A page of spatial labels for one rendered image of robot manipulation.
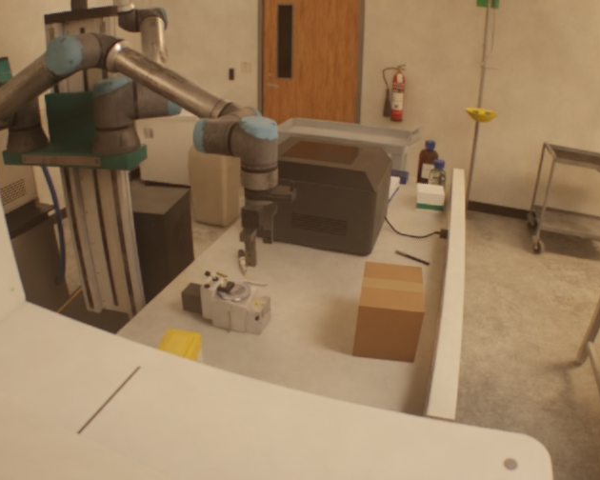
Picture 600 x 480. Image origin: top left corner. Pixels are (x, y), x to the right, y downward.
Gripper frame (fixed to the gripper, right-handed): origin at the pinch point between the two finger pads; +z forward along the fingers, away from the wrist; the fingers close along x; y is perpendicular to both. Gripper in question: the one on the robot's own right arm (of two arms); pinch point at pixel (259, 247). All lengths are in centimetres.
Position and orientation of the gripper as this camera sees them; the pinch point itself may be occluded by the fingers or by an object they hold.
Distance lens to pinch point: 125.7
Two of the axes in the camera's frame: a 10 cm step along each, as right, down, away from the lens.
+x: -3.0, 4.1, -8.6
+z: -0.1, 9.0, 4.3
